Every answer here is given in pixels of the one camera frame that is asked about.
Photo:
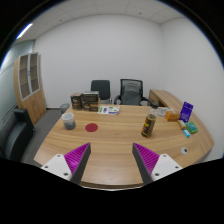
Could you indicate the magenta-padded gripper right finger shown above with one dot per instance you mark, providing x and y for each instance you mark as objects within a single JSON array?
[{"x": 148, "y": 159}]

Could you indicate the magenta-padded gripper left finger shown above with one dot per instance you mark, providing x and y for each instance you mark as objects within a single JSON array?
[{"x": 77, "y": 158}]

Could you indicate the clear bottle with brown label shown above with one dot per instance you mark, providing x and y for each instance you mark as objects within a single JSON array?
[{"x": 148, "y": 126}]

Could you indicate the flat round red coaster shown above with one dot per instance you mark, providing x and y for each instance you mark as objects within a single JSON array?
[{"x": 91, "y": 127}]

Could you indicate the white mug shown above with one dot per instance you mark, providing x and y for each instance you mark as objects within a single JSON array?
[{"x": 68, "y": 121}]

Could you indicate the small blue box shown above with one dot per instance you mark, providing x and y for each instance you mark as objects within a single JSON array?
[{"x": 186, "y": 133}]

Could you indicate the small beige box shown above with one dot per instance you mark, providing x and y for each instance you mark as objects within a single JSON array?
[{"x": 181, "y": 124}]

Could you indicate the brown carton with tan side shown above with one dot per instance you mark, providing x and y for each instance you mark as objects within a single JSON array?
[{"x": 91, "y": 107}]

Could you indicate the green flat box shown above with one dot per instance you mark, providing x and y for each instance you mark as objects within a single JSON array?
[{"x": 191, "y": 127}]

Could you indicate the white printed leaflet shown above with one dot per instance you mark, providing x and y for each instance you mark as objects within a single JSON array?
[{"x": 109, "y": 110}]

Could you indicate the purple upright package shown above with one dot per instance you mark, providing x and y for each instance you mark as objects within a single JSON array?
[{"x": 186, "y": 111}]

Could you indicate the dark brown flat carton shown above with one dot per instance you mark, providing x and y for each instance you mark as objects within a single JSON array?
[{"x": 90, "y": 96}]

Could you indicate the wooden side desk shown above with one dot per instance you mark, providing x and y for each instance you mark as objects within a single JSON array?
[{"x": 165, "y": 97}]

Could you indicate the black leather sofa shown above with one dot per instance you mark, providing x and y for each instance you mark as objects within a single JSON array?
[{"x": 15, "y": 135}]

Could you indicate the grey mesh office chair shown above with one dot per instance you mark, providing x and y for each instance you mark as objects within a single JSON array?
[{"x": 131, "y": 91}]

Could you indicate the black office chair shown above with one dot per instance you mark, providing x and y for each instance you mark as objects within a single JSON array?
[{"x": 100, "y": 88}]

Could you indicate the wooden glass-door cabinet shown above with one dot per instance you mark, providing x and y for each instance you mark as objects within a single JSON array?
[{"x": 31, "y": 96}]

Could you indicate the long ceiling light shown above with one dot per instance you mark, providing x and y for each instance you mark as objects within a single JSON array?
[{"x": 25, "y": 30}]

